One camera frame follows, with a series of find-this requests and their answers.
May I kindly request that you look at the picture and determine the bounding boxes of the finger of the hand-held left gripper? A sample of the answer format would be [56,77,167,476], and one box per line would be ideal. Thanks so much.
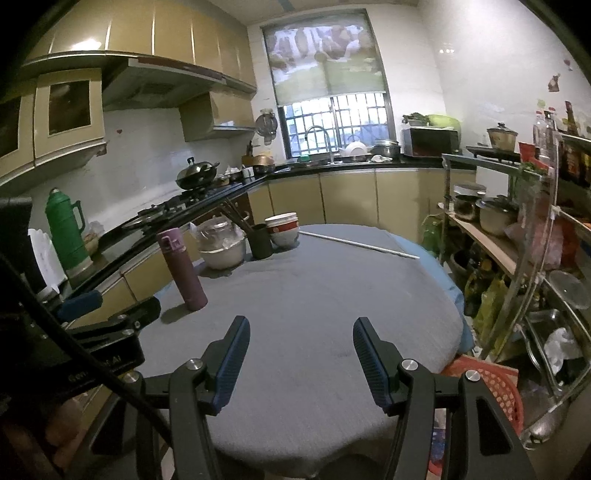
[67,296,161,343]
[55,290,103,322]

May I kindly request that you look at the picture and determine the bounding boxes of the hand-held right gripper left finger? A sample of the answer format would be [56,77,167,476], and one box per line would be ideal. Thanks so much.
[90,316,251,480]

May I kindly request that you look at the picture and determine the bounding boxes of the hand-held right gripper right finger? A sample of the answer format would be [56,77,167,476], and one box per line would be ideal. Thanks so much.
[353,316,539,480]

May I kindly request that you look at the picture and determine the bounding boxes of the red plastic basket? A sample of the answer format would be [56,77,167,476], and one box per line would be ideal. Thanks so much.
[427,355,525,480]

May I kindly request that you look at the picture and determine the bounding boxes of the bowl with plastic bag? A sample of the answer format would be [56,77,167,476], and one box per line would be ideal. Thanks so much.
[83,220,106,256]

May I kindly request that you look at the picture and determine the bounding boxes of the purple thermos bottle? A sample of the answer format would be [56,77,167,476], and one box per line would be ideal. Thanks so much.
[157,227,208,311]

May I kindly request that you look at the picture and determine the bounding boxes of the green thermos jug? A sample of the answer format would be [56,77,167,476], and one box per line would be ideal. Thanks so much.
[45,188,90,273]

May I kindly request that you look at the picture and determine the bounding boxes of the blue table cover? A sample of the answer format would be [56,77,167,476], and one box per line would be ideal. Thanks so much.
[383,231,476,356]

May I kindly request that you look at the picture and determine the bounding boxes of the white pot with glass lid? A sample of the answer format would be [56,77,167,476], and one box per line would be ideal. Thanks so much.
[196,218,247,271]

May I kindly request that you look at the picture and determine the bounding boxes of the white rod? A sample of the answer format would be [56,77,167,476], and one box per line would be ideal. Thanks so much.
[299,231,421,259]

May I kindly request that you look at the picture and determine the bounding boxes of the black gas stove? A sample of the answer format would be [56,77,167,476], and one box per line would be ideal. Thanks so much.
[122,182,243,232]

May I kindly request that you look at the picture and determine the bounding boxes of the yellow plastic bag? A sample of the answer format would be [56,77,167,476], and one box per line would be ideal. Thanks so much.
[473,277,509,342]

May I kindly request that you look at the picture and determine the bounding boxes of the black chopstick holder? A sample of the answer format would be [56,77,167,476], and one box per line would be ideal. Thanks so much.
[219,203,254,232]

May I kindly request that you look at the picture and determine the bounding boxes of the stacked white bowls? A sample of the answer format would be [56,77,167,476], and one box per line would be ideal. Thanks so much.
[264,212,301,251]

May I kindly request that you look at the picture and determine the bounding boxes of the wok with lid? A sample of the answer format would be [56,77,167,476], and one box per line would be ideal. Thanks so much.
[176,157,221,190]

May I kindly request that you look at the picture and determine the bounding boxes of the beige lower cabinets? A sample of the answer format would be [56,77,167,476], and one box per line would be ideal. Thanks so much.
[69,168,476,416]

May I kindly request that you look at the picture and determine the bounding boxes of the beige cabinets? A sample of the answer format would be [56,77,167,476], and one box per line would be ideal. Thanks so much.
[23,0,258,143]
[69,168,476,416]

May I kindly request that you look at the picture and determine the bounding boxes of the metal shelf rack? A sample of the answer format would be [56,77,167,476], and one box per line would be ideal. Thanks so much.
[441,131,591,448]

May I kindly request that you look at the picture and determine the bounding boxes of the small steel pot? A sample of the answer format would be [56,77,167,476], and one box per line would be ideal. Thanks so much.
[452,184,488,220]

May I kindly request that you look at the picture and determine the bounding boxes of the white plastic bag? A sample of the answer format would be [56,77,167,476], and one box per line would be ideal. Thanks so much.
[544,327,583,374]

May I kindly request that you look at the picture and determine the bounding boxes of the large steel pot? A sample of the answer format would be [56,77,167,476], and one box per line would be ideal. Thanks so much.
[475,196,520,237]

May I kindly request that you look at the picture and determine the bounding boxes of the brass pot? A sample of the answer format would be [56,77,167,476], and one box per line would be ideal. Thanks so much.
[242,154,275,174]

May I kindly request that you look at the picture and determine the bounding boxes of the black countertop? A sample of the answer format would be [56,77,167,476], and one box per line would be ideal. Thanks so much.
[60,154,476,305]

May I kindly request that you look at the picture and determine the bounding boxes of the glass pot lid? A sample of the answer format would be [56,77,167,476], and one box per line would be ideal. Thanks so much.
[549,270,591,310]

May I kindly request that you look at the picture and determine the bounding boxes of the metal pot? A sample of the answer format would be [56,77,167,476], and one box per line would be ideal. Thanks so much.
[370,140,402,159]

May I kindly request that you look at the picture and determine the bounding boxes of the hanging metal strainer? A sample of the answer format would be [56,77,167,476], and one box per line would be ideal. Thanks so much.
[255,109,279,146]

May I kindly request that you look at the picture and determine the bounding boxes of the metal faucet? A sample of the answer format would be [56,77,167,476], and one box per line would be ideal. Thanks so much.
[305,126,335,164]

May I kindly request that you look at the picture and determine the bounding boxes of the microwave oven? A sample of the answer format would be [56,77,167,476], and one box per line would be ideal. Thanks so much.
[402,127,461,158]

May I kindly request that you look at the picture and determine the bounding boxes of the range hood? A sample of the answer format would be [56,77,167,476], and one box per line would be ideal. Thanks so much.
[102,58,257,112]

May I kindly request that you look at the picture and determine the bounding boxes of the barred window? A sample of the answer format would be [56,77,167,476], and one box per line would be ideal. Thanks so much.
[279,92,393,160]

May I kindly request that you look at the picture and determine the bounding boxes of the induction cooker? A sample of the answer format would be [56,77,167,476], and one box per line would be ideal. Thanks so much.
[465,145,522,163]

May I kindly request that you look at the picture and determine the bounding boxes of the green plastic bag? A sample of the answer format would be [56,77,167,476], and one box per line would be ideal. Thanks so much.
[425,114,462,131]

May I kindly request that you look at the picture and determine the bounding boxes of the lidded cooking pot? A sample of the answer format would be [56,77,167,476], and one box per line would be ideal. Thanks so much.
[487,122,518,152]

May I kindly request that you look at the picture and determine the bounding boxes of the beige upper cabinets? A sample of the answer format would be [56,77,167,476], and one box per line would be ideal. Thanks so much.
[23,0,258,143]

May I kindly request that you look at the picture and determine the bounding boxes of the clear plastic bottle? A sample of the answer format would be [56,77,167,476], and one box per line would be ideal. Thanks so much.
[533,111,559,158]

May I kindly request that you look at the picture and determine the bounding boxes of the dark sauce bottles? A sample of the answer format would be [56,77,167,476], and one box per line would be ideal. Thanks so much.
[558,102,591,185]

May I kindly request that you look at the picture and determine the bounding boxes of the printed roller blind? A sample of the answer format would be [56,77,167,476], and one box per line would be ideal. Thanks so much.
[262,23,386,109]

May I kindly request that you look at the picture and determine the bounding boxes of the black cable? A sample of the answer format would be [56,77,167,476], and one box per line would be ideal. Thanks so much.
[0,254,185,457]

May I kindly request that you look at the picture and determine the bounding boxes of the glass door wall cabinet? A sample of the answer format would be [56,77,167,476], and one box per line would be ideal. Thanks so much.
[0,68,109,185]

